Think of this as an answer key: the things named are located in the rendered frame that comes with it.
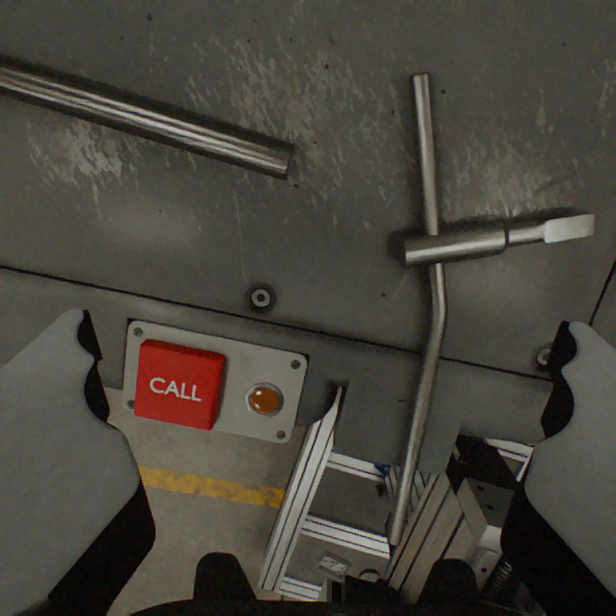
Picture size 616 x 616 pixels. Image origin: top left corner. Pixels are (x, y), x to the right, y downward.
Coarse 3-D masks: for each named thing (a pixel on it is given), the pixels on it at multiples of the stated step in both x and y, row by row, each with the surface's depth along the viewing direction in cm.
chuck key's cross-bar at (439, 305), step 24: (432, 120) 24; (432, 144) 24; (432, 168) 24; (432, 192) 25; (432, 216) 25; (432, 288) 27; (432, 312) 27; (432, 336) 28; (432, 360) 28; (432, 384) 29; (408, 432) 30; (408, 456) 31; (408, 480) 31; (408, 504) 32
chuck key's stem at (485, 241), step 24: (552, 216) 26; (576, 216) 25; (408, 240) 26; (432, 240) 25; (456, 240) 25; (480, 240) 25; (504, 240) 25; (528, 240) 25; (552, 240) 25; (408, 264) 26; (432, 264) 26
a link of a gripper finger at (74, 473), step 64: (64, 320) 10; (0, 384) 8; (64, 384) 8; (0, 448) 7; (64, 448) 7; (128, 448) 7; (0, 512) 6; (64, 512) 6; (128, 512) 6; (0, 576) 5; (64, 576) 5; (128, 576) 7
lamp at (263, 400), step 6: (258, 390) 31; (264, 390) 31; (270, 390) 31; (252, 396) 31; (258, 396) 31; (264, 396) 31; (270, 396) 31; (276, 396) 31; (252, 402) 31; (258, 402) 31; (264, 402) 31; (270, 402) 31; (276, 402) 31; (258, 408) 31; (264, 408) 31; (270, 408) 31
